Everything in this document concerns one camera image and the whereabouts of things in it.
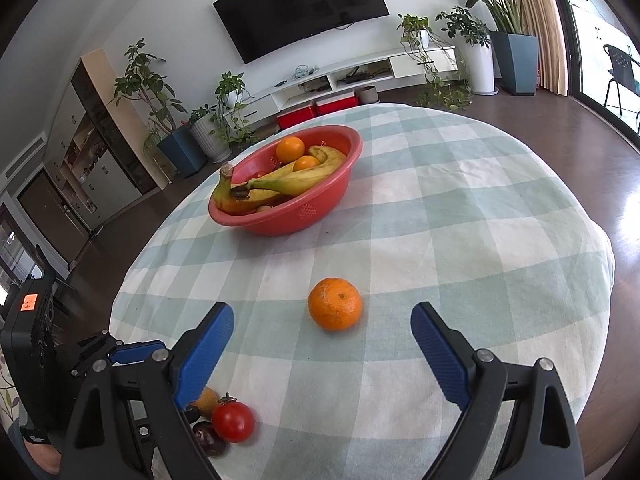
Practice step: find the trailing plant in white pot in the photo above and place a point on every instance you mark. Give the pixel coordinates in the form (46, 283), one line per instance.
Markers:
(415, 27)
(231, 85)

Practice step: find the checked tablecloth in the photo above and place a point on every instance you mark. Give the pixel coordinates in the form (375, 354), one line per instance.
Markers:
(450, 210)

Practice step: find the red colander bowl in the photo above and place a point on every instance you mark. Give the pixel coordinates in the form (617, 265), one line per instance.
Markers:
(300, 210)

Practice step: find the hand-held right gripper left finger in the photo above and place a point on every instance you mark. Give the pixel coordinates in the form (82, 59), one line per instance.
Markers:
(205, 355)

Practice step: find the large orange mandarin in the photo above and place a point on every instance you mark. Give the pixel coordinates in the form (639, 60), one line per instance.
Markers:
(335, 305)

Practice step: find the black outdoor chair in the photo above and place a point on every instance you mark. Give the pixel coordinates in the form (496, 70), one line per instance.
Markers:
(620, 62)

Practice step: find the dark brown door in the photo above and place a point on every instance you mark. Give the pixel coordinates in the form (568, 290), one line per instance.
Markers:
(50, 220)

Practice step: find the black wall television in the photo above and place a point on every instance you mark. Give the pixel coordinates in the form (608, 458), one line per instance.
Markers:
(300, 5)

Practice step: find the red tomato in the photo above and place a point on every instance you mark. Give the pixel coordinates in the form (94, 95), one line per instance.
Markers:
(232, 422)

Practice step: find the bushy plant in white pot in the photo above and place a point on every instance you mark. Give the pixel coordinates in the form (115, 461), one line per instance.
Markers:
(482, 70)

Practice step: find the dark purple fruit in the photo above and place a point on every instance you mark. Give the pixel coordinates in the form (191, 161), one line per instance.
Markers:
(210, 440)
(192, 414)

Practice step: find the yellow banana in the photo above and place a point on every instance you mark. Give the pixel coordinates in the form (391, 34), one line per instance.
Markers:
(225, 200)
(295, 180)

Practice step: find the black set-top box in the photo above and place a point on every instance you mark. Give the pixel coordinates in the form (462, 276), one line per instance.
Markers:
(356, 78)

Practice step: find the plant in white ribbed pot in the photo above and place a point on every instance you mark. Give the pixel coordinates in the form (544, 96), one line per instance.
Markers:
(212, 140)

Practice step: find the person's left forearm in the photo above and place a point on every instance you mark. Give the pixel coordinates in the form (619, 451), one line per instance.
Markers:
(42, 457)

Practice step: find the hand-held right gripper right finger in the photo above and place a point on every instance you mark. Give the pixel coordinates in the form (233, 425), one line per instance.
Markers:
(440, 350)

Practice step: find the yellow-brown fruit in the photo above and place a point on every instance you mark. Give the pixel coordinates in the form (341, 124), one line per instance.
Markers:
(207, 401)

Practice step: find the wooden display cabinet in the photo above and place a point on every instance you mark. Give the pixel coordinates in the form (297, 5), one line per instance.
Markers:
(115, 135)

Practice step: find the white cupboard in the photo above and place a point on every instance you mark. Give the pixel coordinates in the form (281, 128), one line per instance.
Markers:
(105, 185)

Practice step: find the large-leaf plant in grey pot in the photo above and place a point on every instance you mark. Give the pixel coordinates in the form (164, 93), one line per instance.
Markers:
(520, 60)

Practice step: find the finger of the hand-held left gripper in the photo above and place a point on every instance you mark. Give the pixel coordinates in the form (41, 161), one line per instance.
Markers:
(135, 352)
(142, 432)

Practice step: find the beige curtain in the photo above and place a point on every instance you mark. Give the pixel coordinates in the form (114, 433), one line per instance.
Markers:
(550, 35)

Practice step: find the grey round pot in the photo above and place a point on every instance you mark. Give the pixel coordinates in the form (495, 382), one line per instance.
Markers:
(369, 95)

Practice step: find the white television cabinet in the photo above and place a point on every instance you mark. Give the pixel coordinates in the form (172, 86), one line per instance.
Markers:
(425, 60)

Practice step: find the tall plant in blue pot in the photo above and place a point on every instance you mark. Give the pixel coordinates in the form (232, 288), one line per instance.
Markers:
(182, 152)

